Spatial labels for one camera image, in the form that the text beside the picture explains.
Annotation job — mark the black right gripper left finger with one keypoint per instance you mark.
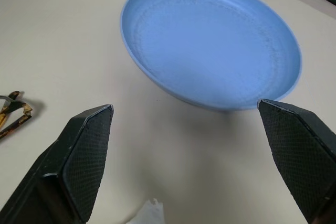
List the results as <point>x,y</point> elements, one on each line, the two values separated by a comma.
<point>78,161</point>

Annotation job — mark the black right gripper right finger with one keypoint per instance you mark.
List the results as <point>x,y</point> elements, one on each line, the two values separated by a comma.
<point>296,150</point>

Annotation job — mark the tortoiseshell eyeglasses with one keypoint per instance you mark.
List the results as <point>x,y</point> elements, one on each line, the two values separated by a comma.
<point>14,115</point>

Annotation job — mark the white crumpled paper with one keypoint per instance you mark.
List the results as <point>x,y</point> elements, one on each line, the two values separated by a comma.
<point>149,213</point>

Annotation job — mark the blue round plate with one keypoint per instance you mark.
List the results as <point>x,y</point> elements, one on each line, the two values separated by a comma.
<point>210,43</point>

